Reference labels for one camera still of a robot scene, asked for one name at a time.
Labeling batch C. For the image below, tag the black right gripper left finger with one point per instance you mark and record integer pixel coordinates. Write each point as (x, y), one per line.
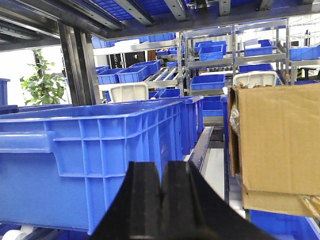
(135, 212)

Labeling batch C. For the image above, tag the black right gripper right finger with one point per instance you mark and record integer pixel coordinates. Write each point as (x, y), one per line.
(192, 210)

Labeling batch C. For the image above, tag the blue bin on shelf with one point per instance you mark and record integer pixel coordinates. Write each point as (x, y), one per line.
(208, 82)

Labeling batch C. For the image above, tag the blue bin middle shelf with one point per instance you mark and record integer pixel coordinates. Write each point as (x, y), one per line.
(133, 74)

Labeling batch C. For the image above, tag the large blue plastic crate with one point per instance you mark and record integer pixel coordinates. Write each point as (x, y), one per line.
(62, 168)

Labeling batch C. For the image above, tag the brown cardboard box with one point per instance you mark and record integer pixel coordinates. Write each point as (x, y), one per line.
(274, 146)

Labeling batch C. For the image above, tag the white chair back left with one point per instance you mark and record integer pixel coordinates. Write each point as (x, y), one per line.
(125, 92)

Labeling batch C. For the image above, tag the white chair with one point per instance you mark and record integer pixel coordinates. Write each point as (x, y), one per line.
(125, 92)
(255, 78)

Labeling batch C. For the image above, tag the white chair back right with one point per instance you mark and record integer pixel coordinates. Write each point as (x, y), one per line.
(255, 78)

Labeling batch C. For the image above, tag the green potted plant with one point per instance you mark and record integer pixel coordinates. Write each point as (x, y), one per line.
(42, 87)

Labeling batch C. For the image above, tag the dark metal rack post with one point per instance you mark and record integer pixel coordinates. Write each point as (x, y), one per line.
(80, 66)

